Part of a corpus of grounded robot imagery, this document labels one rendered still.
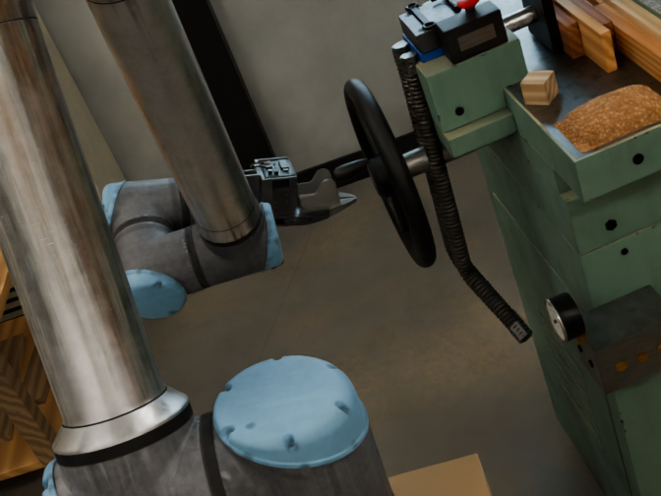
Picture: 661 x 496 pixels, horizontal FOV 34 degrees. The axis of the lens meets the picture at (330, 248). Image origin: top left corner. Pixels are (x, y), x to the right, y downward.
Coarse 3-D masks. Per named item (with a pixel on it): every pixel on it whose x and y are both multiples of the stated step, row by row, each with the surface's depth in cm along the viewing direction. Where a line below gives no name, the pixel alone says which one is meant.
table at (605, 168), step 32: (480, 0) 168; (512, 0) 164; (544, 64) 145; (576, 64) 142; (512, 96) 141; (576, 96) 136; (480, 128) 144; (512, 128) 145; (544, 128) 132; (576, 160) 125; (608, 160) 126; (640, 160) 126; (576, 192) 129; (608, 192) 128
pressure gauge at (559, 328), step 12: (552, 300) 139; (564, 300) 138; (552, 312) 141; (564, 312) 137; (576, 312) 137; (552, 324) 143; (564, 324) 137; (576, 324) 137; (564, 336) 138; (576, 336) 139
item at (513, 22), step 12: (528, 0) 147; (540, 0) 142; (552, 0) 142; (516, 12) 146; (528, 12) 146; (540, 12) 144; (552, 12) 143; (516, 24) 146; (528, 24) 146; (540, 24) 146; (552, 24) 143; (540, 36) 149; (552, 36) 144; (552, 48) 146
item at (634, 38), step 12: (600, 0) 146; (600, 12) 143; (612, 12) 142; (624, 24) 138; (624, 36) 138; (636, 36) 135; (648, 36) 134; (624, 48) 139; (636, 48) 135; (648, 48) 131; (660, 48) 131; (636, 60) 137; (648, 60) 133; (660, 60) 129; (648, 72) 134; (660, 72) 131
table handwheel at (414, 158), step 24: (360, 96) 144; (360, 120) 155; (384, 120) 141; (360, 144) 164; (384, 144) 140; (384, 168) 151; (408, 168) 140; (384, 192) 152; (408, 192) 140; (408, 216) 141; (408, 240) 160; (432, 240) 145; (432, 264) 151
